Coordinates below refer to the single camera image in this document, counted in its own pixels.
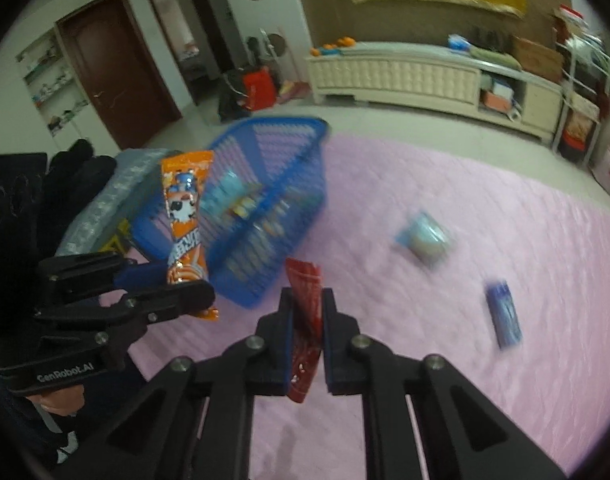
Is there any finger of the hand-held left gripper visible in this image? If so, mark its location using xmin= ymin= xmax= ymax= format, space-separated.
xmin=35 ymin=280 xmax=216 ymax=333
xmin=37 ymin=252 xmax=168 ymax=304

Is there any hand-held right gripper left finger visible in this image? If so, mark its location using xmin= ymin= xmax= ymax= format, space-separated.
xmin=50 ymin=287 xmax=296 ymax=480

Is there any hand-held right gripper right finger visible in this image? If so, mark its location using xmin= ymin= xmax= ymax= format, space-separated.
xmin=321 ymin=287 xmax=568 ymax=480

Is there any red snack packet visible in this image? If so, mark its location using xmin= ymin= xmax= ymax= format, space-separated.
xmin=284 ymin=257 xmax=323 ymax=405

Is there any orange cartoon snack packet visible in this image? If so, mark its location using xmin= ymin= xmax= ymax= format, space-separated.
xmin=160 ymin=150 xmax=220 ymax=321

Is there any blue plastic basket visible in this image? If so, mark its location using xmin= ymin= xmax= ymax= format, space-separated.
xmin=130 ymin=116 xmax=330 ymax=308

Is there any person's left hand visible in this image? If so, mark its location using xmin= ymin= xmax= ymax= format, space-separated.
xmin=37 ymin=389 xmax=86 ymax=417

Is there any grey plastic-wrapped bundle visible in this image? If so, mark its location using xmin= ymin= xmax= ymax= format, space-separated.
xmin=55 ymin=147 xmax=183 ymax=258

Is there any dark cloth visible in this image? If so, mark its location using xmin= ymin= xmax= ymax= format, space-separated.
xmin=49 ymin=139 xmax=118 ymax=261

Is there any pink quilted cloth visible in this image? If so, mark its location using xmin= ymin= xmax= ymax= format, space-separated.
xmin=97 ymin=132 xmax=610 ymax=480

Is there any light blue snack packet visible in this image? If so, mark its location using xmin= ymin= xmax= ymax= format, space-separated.
xmin=202 ymin=170 xmax=250 ymax=218

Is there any grey-blue cookie packet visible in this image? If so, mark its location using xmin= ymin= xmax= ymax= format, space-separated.
xmin=395 ymin=211 xmax=453 ymax=266

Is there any purple blue snack packet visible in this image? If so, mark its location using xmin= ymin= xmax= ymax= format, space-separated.
xmin=485 ymin=280 xmax=523 ymax=350

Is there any black bag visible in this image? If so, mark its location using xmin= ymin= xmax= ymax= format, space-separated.
xmin=217 ymin=72 xmax=250 ymax=123

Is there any brown wooden door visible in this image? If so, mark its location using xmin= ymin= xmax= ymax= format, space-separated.
xmin=57 ymin=0 xmax=183 ymax=151

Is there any white TV cabinet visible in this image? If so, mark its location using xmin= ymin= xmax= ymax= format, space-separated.
xmin=305 ymin=41 xmax=566 ymax=146

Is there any red printed bag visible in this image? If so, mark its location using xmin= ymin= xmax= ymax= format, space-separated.
xmin=565 ymin=110 xmax=598 ymax=148

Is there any green folded cloth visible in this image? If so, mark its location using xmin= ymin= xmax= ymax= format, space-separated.
xmin=467 ymin=45 xmax=520 ymax=70

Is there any white metal rack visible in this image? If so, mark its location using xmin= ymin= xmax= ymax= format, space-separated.
xmin=552 ymin=5 xmax=610 ymax=166

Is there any cardboard box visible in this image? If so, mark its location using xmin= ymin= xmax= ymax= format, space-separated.
xmin=512 ymin=35 xmax=566 ymax=83

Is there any white wall shelf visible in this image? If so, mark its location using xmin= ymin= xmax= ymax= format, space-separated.
xmin=15 ymin=27 xmax=90 ymax=138

